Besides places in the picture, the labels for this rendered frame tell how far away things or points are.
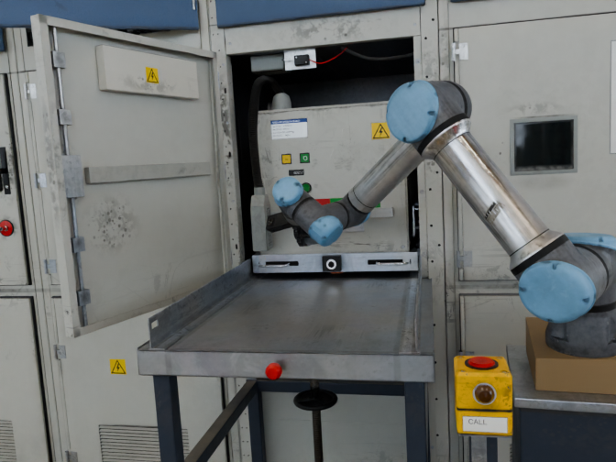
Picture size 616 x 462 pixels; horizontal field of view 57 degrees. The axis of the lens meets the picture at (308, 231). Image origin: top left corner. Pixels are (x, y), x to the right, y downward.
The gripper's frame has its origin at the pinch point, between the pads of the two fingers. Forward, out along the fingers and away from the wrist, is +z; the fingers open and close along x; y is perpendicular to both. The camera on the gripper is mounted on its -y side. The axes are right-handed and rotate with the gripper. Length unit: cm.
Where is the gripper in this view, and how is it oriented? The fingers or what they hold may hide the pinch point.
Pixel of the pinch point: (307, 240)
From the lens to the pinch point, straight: 170.0
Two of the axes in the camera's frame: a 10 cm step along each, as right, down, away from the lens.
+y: 9.8, -0.1, -2.2
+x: 0.7, -9.3, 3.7
